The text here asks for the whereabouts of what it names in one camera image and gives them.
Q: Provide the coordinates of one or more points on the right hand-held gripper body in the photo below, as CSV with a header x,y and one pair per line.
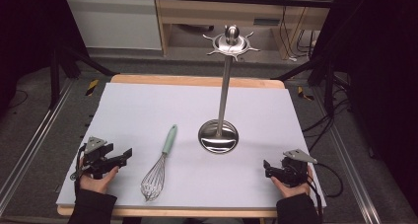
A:
x,y
294,169

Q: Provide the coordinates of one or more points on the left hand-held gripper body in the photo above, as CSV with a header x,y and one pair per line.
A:
x,y
95,151

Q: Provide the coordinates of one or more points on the person's right hand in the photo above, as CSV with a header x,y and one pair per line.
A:
x,y
292,190

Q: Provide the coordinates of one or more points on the person's left hand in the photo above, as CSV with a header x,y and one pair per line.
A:
x,y
97,183

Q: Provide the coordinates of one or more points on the yellow black striped marker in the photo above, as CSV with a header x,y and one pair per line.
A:
x,y
304,94
92,87

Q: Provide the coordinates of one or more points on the white table mat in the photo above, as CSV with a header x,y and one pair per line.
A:
x,y
184,105

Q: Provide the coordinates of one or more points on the steel utensil hanging stand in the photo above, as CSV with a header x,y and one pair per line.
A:
x,y
223,95

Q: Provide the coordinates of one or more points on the black metal stand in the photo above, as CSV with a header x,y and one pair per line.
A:
x,y
322,72
62,69

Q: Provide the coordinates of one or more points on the white cabinet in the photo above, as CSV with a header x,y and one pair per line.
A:
x,y
115,23

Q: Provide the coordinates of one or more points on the wooden desk furniture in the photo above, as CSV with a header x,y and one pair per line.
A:
x,y
230,16

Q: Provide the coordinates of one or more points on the metal floor rail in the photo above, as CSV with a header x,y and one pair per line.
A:
x,y
31,141
353,171

